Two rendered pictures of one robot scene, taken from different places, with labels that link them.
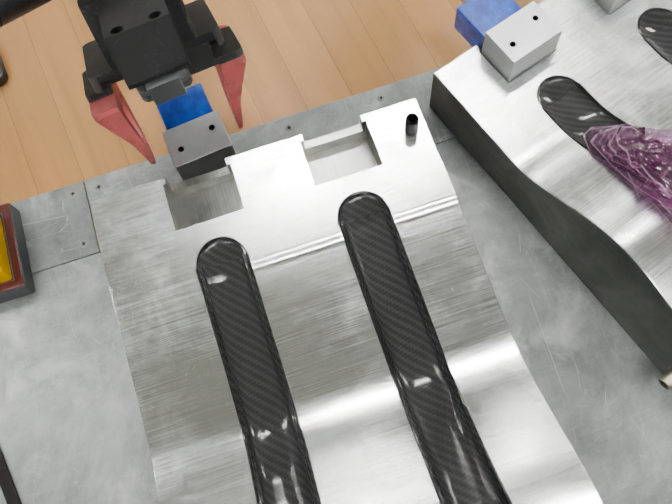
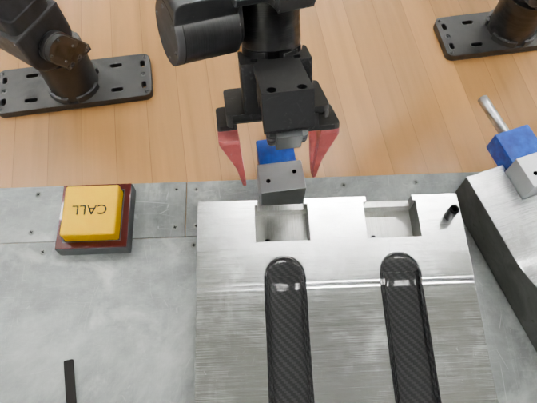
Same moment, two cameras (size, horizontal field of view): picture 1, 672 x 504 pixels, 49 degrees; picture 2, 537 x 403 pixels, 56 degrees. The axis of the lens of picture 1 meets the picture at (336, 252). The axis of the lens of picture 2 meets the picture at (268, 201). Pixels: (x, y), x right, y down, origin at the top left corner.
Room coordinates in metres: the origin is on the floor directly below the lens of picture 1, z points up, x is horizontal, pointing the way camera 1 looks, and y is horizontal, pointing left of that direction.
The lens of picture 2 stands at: (0.04, 0.08, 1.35)
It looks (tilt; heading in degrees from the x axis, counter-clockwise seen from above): 65 degrees down; 6
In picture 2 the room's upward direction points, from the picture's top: 1 degrees clockwise
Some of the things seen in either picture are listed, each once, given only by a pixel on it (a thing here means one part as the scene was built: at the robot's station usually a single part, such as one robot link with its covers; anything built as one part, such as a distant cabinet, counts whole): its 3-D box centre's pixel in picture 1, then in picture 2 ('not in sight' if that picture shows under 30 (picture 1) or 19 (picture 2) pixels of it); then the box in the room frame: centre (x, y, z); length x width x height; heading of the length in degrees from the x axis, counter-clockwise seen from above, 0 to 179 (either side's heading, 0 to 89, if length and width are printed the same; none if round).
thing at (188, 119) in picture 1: (185, 108); (274, 151); (0.35, 0.11, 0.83); 0.13 x 0.05 x 0.05; 14
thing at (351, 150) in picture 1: (340, 159); (387, 222); (0.25, -0.02, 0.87); 0.05 x 0.05 x 0.04; 9
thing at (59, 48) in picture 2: not in sight; (42, 36); (0.42, 0.38, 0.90); 0.09 x 0.06 x 0.06; 64
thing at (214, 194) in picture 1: (207, 202); (281, 226); (0.24, 0.09, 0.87); 0.05 x 0.05 x 0.04; 9
